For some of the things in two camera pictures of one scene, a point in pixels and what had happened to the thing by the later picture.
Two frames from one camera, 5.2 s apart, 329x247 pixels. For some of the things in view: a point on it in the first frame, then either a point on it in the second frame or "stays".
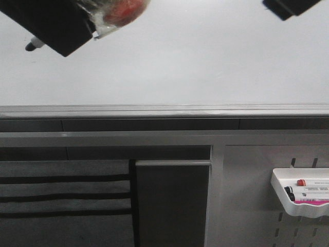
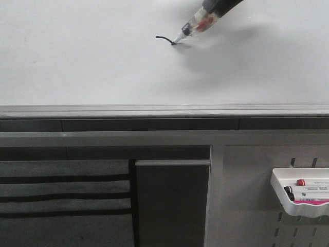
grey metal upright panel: [172, 200] stays
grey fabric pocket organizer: [68, 203] stays
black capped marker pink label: [309, 197] stays
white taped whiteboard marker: [107, 15] → [200, 21]
